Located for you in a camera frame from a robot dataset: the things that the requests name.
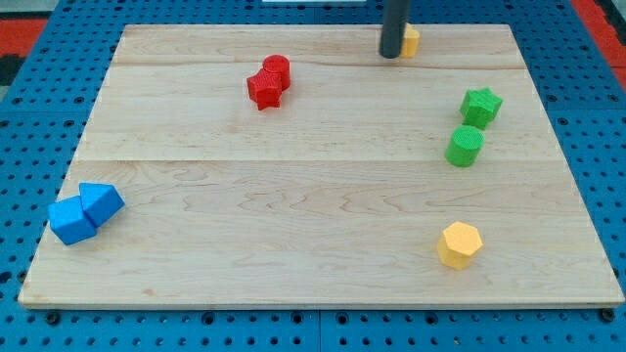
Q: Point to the yellow hexagon block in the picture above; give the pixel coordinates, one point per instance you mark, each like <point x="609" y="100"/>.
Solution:
<point x="458" y="245"/>

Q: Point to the blue triangular block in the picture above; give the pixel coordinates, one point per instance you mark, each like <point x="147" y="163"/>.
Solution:
<point x="100" y="202"/>

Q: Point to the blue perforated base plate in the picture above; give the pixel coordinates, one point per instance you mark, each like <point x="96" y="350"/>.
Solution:
<point x="56" y="54"/>

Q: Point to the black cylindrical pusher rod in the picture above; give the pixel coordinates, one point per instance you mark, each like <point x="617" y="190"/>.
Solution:
<point x="395" y="15"/>

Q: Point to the blue cube block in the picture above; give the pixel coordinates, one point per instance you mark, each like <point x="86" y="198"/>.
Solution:
<point x="69" y="222"/>

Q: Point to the green cylinder block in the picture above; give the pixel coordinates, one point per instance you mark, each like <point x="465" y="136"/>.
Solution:
<point x="464" y="146"/>

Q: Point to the green star block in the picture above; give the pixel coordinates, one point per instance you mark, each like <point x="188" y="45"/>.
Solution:
<point x="480" y="107"/>

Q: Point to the light wooden board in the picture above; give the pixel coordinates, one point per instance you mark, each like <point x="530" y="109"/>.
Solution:
<point x="334" y="200"/>

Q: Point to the red cylinder block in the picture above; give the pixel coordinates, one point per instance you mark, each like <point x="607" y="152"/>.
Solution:
<point x="280" y="65"/>

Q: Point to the red star block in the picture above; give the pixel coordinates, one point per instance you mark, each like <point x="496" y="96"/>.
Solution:
<point x="265" y="89"/>

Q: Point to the yellow block behind rod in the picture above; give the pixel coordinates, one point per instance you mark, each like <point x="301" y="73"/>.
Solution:
<point x="411" y="42"/>

